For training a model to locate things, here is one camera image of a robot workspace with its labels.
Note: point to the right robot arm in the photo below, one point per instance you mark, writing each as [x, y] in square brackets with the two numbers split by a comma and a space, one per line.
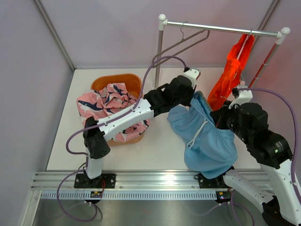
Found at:
[273, 153]

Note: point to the orange mesh shorts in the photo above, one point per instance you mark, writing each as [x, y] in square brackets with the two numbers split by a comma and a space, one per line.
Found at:
[230, 78]

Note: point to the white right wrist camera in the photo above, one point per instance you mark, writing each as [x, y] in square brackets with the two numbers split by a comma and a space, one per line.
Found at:
[240, 97]

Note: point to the light blue mesh shorts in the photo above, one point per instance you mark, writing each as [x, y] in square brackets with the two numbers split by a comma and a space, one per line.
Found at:
[208, 150]

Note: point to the orange plastic tub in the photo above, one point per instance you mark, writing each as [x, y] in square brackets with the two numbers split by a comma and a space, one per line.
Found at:
[127, 87]

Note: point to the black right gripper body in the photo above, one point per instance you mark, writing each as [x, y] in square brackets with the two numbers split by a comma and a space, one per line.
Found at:
[230, 118]

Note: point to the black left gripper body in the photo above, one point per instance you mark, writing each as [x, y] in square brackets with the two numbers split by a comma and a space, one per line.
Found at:
[185, 100]

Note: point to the white slotted cable duct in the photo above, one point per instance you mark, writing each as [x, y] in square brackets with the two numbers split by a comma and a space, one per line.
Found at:
[130, 195]

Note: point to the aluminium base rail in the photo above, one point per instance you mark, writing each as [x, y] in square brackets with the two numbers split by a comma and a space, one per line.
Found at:
[149, 180]

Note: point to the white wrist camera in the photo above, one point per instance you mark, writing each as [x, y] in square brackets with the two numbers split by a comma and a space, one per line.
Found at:
[240, 97]
[192, 74]

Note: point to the pink navy patterned shorts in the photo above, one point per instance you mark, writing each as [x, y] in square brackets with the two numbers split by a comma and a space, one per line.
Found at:
[90, 104]

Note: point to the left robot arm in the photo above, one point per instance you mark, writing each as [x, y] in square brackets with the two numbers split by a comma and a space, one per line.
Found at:
[97, 134]

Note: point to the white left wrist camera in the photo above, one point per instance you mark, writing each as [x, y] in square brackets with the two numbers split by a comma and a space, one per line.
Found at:
[192, 74]

